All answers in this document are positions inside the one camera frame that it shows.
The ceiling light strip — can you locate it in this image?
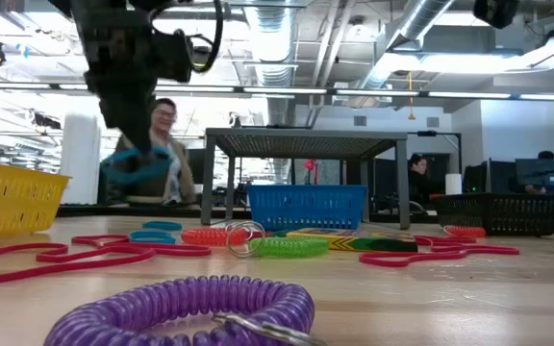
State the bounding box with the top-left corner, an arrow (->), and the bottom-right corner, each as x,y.
0,80 -> 554,103

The green coil wrist keychain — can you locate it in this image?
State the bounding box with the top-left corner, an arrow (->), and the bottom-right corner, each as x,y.
224,220 -> 331,260

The silver slanted ventilation duct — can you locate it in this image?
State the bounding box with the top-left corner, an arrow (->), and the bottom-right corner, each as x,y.
353,0 -> 457,92

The yellow hanging cord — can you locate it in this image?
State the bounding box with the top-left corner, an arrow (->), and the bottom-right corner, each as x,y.
406,70 -> 416,121

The silver spiral ventilation duct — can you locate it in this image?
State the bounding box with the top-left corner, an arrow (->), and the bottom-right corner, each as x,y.
243,0 -> 298,127

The green yellow Crayola crayon box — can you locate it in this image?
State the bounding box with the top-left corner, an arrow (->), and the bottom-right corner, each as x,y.
284,227 -> 419,254

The black plastic basket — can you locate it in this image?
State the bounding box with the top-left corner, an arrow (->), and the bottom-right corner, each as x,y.
432,191 -> 554,238

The red rubber band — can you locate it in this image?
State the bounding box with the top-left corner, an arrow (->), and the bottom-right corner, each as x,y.
358,243 -> 521,269
414,233 -> 488,255
70,233 -> 214,258
0,241 -> 157,288

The white paper roll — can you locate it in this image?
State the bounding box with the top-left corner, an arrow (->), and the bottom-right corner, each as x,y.
444,172 -> 464,196

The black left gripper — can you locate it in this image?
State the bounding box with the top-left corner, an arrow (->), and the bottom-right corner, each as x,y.
72,0 -> 161,156

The white square pillar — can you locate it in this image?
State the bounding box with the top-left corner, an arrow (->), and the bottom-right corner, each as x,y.
60,112 -> 102,207

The black aluminium table frame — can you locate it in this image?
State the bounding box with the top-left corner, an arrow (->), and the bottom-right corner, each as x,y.
58,204 -> 444,225

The grey perforated metal riser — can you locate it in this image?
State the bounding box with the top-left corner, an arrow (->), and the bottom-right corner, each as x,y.
200,126 -> 410,231

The red desk lamp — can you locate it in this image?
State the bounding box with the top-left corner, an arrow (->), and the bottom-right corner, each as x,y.
303,159 -> 320,186

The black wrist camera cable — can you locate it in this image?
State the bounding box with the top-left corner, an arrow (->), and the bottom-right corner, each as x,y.
190,0 -> 225,74

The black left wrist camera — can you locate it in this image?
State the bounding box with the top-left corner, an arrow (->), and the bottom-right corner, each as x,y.
154,28 -> 195,84

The person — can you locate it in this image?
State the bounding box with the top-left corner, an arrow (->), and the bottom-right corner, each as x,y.
106,97 -> 197,206
406,153 -> 435,209
521,150 -> 554,196

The orange coil wrist keychain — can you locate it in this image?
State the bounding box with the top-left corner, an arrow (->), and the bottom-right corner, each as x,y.
180,226 -> 255,248
442,224 -> 488,240

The purple coil wrist keychain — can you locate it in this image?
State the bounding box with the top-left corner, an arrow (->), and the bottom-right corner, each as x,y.
42,273 -> 329,346

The yellow plastic basket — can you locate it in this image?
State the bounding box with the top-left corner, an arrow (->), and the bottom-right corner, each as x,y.
0,159 -> 71,240

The blue plastic basket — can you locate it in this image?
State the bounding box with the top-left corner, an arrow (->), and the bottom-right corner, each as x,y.
246,184 -> 369,232

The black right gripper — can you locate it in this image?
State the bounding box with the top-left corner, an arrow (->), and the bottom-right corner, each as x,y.
472,0 -> 520,30

